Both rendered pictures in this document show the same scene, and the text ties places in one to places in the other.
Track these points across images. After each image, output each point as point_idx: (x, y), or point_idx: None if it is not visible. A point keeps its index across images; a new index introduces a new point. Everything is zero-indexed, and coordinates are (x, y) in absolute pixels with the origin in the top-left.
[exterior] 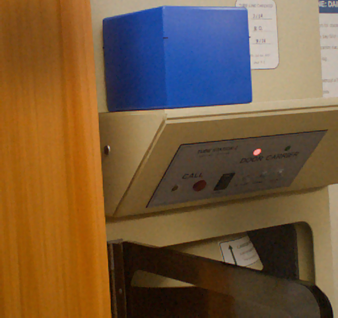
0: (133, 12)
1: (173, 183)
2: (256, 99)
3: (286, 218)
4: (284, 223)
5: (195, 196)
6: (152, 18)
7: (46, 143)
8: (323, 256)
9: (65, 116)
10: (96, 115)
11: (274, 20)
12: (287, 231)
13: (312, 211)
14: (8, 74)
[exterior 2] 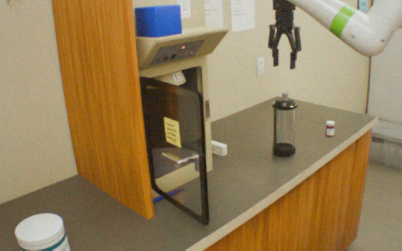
0: (145, 7)
1: (158, 58)
2: (183, 28)
3: (193, 65)
4: (192, 67)
5: (164, 61)
6: (151, 10)
7: (120, 49)
8: (205, 77)
9: (125, 42)
10: (135, 41)
11: (189, 2)
12: (194, 69)
13: (202, 62)
14: (107, 27)
